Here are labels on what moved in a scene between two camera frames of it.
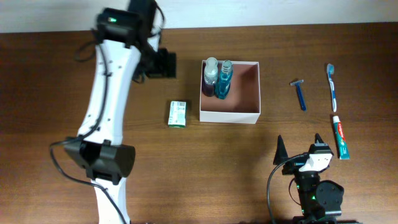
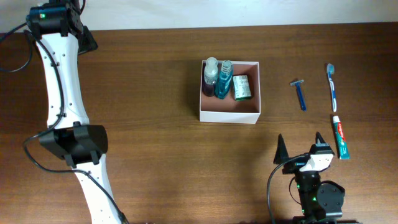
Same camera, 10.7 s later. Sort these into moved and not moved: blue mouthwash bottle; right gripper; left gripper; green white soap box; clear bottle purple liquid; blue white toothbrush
Moved: left gripper; green white soap box
Not moved: blue white toothbrush; right gripper; blue mouthwash bottle; clear bottle purple liquid
